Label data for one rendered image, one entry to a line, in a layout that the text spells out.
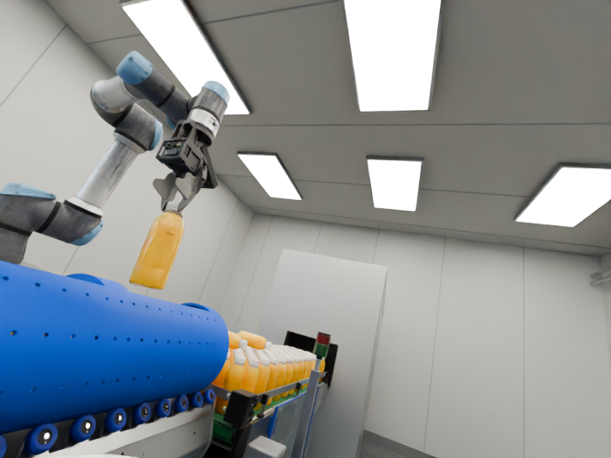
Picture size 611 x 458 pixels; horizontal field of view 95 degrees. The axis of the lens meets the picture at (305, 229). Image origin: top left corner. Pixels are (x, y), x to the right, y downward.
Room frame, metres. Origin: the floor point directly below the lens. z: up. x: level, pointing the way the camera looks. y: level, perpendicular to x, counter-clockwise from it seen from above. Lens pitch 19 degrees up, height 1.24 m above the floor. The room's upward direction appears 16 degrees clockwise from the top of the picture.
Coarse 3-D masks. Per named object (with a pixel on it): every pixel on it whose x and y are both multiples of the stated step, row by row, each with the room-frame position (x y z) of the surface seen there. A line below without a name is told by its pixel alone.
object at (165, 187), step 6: (168, 174) 0.60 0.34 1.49; (174, 174) 0.61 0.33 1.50; (156, 180) 0.58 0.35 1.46; (162, 180) 0.59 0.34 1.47; (168, 180) 0.60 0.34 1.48; (174, 180) 0.62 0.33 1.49; (156, 186) 0.59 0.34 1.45; (162, 186) 0.60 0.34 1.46; (168, 186) 0.61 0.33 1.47; (174, 186) 0.61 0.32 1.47; (162, 192) 0.60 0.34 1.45; (168, 192) 0.61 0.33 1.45; (174, 192) 0.62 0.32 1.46; (162, 198) 0.62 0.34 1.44; (168, 198) 0.62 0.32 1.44; (174, 198) 0.63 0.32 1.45; (162, 204) 0.61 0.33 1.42; (162, 210) 0.61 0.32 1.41
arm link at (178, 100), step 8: (176, 88) 0.60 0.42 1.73; (176, 96) 0.60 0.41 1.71; (184, 96) 0.62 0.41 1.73; (192, 96) 0.62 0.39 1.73; (168, 104) 0.61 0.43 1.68; (176, 104) 0.61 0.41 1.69; (184, 104) 0.62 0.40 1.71; (168, 112) 0.63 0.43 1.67; (176, 112) 0.63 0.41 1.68; (184, 112) 0.63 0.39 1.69; (168, 120) 0.68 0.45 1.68; (176, 120) 0.65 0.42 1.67
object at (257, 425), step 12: (324, 384) 2.49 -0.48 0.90; (324, 396) 2.59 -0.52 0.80; (264, 420) 1.29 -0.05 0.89; (312, 420) 2.41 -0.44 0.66; (240, 432) 1.11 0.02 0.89; (252, 432) 1.20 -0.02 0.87; (264, 432) 1.33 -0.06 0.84; (216, 444) 1.47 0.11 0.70; (228, 444) 1.47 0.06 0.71; (240, 444) 1.12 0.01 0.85; (204, 456) 1.34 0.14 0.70; (216, 456) 1.37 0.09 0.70; (228, 456) 1.40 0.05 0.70; (240, 456) 1.15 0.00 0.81
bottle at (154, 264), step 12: (168, 216) 0.59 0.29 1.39; (180, 216) 0.62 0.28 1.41; (156, 228) 0.58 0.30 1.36; (168, 228) 0.58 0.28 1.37; (180, 228) 0.60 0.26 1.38; (156, 240) 0.58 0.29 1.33; (168, 240) 0.59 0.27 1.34; (180, 240) 0.62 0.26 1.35; (144, 252) 0.58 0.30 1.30; (156, 252) 0.58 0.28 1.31; (168, 252) 0.59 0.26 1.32; (144, 264) 0.58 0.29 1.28; (156, 264) 0.58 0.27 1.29; (168, 264) 0.60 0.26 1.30; (132, 276) 0.59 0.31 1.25; (144, 276) 0.58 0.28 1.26; (156, 276) 0.59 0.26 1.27; (168, 276) 0.63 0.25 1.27; (156, 288) 0.60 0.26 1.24
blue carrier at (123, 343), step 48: (0, 288) 0.44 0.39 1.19; (48, 288) 0.50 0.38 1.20; (96, 288) 0.60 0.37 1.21; (0, 336) 0.44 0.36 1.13; (48, 336) 0.50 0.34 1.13; (96, 336) 0.58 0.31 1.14; (144, 336) 0.68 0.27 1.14; (192, 336) 0.84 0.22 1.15; (0, 384) 0.47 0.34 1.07; (48, 384) 0.53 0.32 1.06; (96, 384) 0.62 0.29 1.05; (144, 384) 0.74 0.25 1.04; (192, 384) 0.94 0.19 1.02; (0, 432) 0.55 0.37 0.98
